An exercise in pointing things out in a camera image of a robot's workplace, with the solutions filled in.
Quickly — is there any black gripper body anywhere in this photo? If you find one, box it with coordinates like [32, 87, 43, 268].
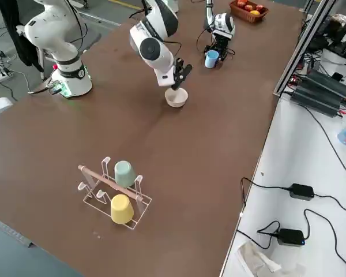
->
[212, 33, 230, 48]
[172, 57, 186, 83]

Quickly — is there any pale green cup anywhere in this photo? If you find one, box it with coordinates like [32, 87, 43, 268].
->
[114, 160, 137, 188]

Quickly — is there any yellow cup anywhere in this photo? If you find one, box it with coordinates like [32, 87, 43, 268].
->
[110, 193, 135, 225]

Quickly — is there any white bowl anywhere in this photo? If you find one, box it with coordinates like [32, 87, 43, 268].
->
[164, 87, 189, 108]

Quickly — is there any brown wicker basket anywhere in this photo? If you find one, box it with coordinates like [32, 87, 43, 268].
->
[229, 0, 269, 24]

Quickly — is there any black power supply box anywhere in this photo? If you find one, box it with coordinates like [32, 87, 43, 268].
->
[289, 85, 345, 118]
[305, 69, 346, 100]

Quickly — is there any black jacket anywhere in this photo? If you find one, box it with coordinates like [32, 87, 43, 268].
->
[0, 0, 44, 73]

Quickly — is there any black power brick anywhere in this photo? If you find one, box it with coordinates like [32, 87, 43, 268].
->
[277, 228, 306, 247]
[289, 183, 315, 201]

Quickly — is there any white box orange label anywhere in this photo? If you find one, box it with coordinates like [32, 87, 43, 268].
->
[0, 97, 14, 122]

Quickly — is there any aluminium frame post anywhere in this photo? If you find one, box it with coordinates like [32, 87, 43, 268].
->
[273, 0, 337, 98]

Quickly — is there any white wire cup rack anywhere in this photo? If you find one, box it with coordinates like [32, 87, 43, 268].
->
[77, 156, 153, 231]

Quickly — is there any black power brick cable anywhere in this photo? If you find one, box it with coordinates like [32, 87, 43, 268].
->
[241, 177, 292, 207]
[257, 220, 281, 249]

